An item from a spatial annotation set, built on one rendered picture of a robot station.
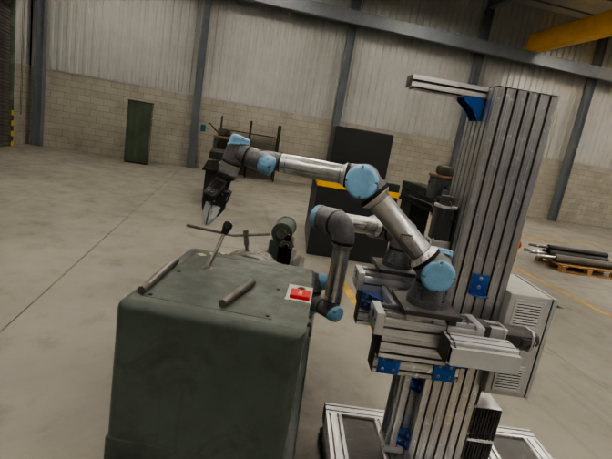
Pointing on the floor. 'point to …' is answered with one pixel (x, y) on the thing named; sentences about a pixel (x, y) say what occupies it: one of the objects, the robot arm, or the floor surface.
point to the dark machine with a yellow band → (350, 154)
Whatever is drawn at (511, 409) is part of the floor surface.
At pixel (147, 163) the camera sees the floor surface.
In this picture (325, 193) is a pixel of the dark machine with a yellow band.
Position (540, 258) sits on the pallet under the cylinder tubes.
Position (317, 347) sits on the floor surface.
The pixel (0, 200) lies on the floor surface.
